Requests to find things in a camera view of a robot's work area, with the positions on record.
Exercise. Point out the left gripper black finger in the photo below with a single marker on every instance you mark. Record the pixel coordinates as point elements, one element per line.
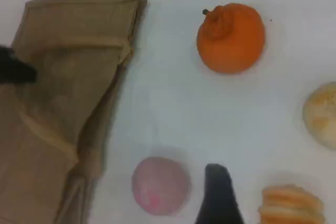
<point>18,72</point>

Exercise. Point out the orange striped long bread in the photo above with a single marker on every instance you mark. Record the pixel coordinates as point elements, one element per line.
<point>291,205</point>

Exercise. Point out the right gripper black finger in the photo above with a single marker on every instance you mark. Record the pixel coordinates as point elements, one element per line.
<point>219,197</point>

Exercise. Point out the pink round bun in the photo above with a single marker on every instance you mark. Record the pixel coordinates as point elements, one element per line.
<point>160,186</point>

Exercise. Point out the brown jute bag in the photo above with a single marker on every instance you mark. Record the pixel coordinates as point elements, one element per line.
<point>68,82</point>

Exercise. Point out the orange tangerine toy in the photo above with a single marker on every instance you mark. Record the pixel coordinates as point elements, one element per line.
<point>232,39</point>

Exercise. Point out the pale egg yolk pastry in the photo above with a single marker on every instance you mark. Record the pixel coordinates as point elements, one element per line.
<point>321,116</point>

